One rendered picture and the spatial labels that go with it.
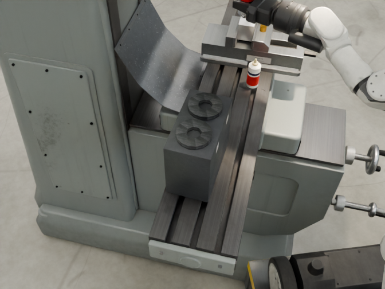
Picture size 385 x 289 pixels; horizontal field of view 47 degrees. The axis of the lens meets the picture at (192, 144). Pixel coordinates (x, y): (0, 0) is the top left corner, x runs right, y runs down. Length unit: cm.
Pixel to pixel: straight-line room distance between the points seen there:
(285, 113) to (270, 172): 22
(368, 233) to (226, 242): 137
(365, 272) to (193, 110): 83
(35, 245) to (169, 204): 124
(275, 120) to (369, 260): 56
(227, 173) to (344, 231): 123
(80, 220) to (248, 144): 104
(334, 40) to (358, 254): 76
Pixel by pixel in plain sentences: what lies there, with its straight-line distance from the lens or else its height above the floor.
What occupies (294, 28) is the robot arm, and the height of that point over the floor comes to 125.
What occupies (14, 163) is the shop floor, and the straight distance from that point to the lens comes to 268.
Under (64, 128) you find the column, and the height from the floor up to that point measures 76.
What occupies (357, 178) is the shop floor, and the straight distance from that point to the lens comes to 260.
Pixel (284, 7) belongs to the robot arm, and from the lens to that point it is 130.
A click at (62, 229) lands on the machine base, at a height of 12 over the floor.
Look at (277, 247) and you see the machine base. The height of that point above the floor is 20.
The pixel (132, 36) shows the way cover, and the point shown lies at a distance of 150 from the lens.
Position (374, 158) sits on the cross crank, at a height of 71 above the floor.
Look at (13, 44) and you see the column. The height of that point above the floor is 110.
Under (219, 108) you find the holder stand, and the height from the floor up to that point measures 116.
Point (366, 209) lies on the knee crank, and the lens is 180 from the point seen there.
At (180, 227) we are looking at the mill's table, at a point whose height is 96.
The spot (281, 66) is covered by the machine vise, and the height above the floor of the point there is 99.
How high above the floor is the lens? 198
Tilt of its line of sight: 50 degrees down
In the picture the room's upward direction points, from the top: 1 degrees clockwise
